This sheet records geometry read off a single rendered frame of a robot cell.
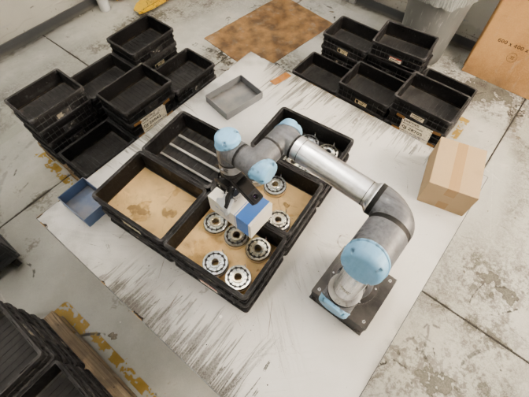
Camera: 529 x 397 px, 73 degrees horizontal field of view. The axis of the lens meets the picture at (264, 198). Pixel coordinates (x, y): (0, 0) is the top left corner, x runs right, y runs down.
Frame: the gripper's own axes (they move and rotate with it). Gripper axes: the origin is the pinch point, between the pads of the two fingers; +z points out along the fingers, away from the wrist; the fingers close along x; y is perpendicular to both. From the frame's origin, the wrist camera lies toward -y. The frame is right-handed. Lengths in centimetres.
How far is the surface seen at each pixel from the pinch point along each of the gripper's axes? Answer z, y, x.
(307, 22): 109, 135, -251
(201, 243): 27.5, 12.1, 13.9
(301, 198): 27.8, -7.8, -31.0
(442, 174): 25, -52, -81
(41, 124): 57, 160, 11
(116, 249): 40, 46, 37
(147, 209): 27, 42, 17
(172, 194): 27.3, 39.2, 4.8
